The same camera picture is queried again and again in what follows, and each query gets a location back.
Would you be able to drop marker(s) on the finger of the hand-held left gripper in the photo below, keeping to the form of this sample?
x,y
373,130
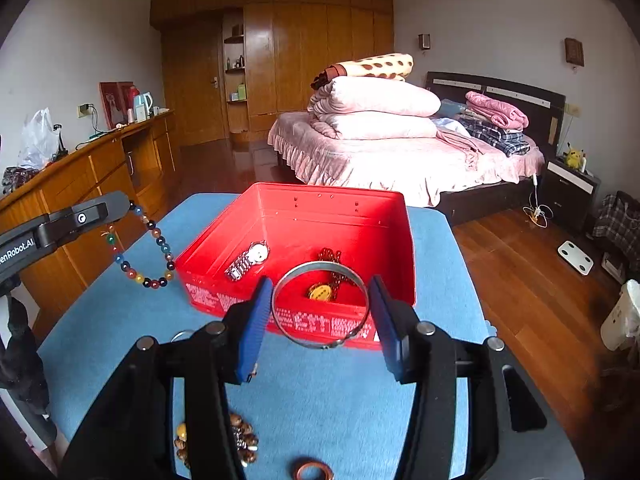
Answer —
x,y
90,216

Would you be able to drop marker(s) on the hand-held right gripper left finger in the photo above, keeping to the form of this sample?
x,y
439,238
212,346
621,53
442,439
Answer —
x,y
251,332

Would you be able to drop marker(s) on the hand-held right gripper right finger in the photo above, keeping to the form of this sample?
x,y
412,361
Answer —
x,y
387,337

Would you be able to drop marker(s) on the silver bangle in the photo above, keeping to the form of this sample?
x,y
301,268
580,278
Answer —
x,y
327,345

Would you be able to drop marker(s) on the silver wristwatch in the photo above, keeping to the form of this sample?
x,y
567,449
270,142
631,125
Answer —
x,y
257,252

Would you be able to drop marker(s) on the red tin box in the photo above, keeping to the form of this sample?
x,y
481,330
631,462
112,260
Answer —
x,y
300,210

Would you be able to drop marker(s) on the wooden sideboard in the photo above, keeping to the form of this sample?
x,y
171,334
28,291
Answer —
x,y
75,180

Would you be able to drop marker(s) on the dark patterned cloth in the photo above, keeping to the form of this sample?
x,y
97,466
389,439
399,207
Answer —
x,y
15,180

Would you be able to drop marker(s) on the clear plastic bag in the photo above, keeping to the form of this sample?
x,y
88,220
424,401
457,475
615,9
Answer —
x,y
37,140

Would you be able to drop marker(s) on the blue table cover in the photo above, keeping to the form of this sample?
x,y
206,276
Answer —
x,y
310,410

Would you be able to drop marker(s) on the pale electric kettle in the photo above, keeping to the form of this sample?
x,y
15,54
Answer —
x,y
142,106

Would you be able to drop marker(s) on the red thermos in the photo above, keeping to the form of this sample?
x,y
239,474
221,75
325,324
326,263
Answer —
x,y
133,95

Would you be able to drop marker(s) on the wooden door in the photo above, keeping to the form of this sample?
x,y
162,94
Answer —
x,y
192,95

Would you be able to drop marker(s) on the bed with pink sheet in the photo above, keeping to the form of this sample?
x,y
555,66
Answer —
x,y
390,170

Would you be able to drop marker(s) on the white bathroom scale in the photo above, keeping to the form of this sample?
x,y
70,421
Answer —
x,y
576,257

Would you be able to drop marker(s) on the folded pink quilt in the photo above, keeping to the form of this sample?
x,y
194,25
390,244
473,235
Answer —
x,y
375,127
375,95

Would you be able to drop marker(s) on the plaid clothes pile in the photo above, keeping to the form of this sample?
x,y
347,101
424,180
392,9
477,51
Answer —
x,y
495,137

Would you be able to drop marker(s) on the dark nightstand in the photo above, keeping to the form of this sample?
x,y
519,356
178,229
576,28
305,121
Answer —
x,y
570,195

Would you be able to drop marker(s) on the white floor appliance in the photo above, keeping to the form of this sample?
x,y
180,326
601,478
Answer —
x,y
620,320

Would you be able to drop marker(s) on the folded pink blanket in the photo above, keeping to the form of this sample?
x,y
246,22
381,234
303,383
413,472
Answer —
x,y
495,110

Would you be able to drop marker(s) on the plaid bag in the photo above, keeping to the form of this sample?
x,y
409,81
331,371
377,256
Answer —
x,y
620,225

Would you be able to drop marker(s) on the yellow plush toy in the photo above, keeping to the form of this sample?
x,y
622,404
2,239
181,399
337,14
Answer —
x,y
575,156

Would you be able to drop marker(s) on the wooden wardrobe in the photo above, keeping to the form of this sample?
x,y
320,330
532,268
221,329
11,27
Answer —
x,y
300,60

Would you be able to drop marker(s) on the spotted cream blanket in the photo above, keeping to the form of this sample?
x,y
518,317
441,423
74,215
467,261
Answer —
x,y
380,65

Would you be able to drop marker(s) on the wall socket with plug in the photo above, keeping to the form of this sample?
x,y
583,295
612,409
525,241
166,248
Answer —
x,y
84,110

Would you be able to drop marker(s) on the red picture frame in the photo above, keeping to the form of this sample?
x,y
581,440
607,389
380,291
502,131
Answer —
x,y
112,105

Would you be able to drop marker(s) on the brown wall ornament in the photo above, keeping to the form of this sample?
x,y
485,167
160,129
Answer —
x,y
574,51

